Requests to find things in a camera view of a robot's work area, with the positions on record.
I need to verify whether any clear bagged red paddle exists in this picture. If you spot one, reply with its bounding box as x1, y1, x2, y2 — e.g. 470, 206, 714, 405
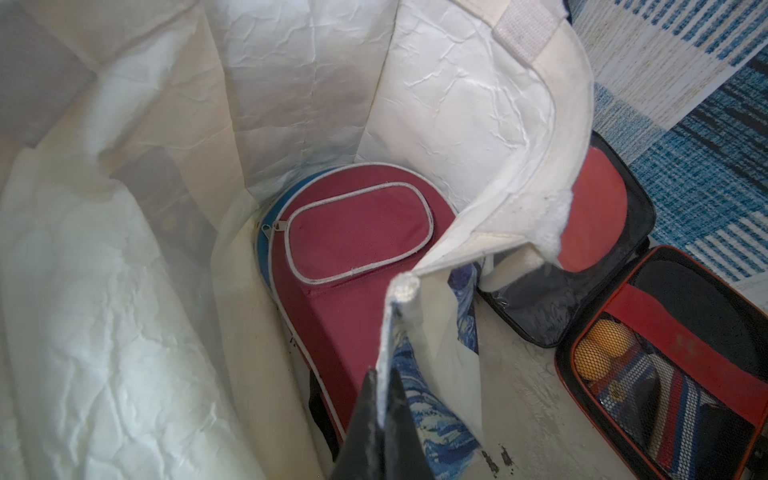
478, 132, 656, 348

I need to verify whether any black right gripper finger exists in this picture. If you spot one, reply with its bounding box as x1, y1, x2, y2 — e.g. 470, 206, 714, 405
330, 369, 434, 479

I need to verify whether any maroon paddle case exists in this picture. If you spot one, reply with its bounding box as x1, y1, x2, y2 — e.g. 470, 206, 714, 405
255, 163, 456, 440

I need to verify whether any white canvas tote bag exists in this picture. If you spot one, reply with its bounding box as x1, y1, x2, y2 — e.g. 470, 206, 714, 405
1, 1, 593, 479

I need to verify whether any black red mesh paddle set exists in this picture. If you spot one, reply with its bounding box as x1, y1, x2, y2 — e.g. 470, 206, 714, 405
555, 246, 767, 479

